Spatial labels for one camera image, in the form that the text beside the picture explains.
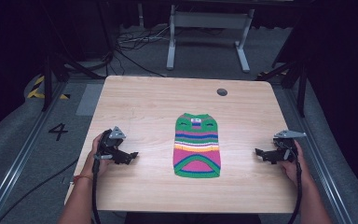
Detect white metal table frame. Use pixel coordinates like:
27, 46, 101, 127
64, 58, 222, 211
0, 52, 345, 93
166, 4, 256, 74

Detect striped knitted pet sweater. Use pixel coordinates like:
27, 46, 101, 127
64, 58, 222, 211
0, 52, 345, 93
172, 112, 222, 179

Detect bundle of floor cables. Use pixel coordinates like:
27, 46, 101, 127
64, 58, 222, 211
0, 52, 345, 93
106, 24, 172, 78

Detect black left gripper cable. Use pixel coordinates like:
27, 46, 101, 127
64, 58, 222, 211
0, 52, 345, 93
90, 154, 114, 224

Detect black metal stand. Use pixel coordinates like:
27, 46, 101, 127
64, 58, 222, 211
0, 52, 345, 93
41, 51, 107, 112
255, 58, 309, 119

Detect person's left hand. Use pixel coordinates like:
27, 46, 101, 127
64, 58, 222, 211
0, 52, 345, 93
82, 133, 114, 179

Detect black floor cable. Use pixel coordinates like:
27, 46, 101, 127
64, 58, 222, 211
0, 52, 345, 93
0, 158, 80, 224

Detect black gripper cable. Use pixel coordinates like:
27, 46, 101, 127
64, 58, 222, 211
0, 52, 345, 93
279, 140, 303, 224
90, 154, 114, 224

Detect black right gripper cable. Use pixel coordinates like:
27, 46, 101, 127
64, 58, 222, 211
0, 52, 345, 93
279, 140, 303, 224

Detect person's right hand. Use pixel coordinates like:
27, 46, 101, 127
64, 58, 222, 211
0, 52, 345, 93
280, 139, 310, 187

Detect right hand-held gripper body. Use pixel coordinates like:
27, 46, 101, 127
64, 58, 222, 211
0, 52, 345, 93
272, 129, 308, 164

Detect aluminium floor rail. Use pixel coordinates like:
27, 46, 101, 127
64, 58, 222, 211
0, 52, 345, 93
0, 81, 67, 224
282, 83, 354, 224

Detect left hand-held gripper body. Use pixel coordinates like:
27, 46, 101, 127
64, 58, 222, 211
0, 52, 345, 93
97, 125, 131, 165

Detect red string bracelet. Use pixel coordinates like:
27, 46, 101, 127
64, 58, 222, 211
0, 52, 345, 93
73, 174, 94, 185

